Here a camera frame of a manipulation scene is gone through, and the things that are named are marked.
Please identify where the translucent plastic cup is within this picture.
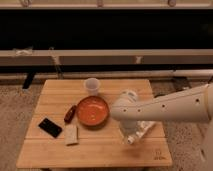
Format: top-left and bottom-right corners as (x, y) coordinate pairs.
(84, 78), (100, 95)

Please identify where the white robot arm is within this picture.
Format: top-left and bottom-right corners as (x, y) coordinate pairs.
(110, 83), (213, 171)

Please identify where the black rectangular phone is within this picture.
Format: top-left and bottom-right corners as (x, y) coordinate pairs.
(39, 118), (62, 138)

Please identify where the grey horizontal rail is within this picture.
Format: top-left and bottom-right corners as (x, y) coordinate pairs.
(0, 49), (213, 66)

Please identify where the orange bowl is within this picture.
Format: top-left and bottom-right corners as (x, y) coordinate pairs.
(76, 96), (109, 126)

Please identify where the light wooden table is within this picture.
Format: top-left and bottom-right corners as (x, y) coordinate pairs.
(16, 80), (172, 168)

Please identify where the beige snack bar packet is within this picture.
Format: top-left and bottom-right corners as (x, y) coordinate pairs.
(65, 124), (78, 145)

